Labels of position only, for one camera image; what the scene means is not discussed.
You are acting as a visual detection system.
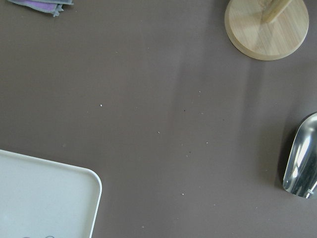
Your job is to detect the wooden mug tree stand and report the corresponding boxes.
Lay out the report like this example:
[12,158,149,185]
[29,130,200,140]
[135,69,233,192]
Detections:
[224,0,309,60]

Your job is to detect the beige rabbit tray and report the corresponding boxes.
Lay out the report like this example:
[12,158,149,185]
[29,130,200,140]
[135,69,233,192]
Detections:
[0,150,102,238]

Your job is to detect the metal scoop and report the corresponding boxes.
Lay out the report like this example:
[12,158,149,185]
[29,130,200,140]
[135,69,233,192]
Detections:
[282,113,317,199]

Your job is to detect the grey folded cloth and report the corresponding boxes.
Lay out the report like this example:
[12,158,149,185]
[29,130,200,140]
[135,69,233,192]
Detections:
[9,0,73,17]

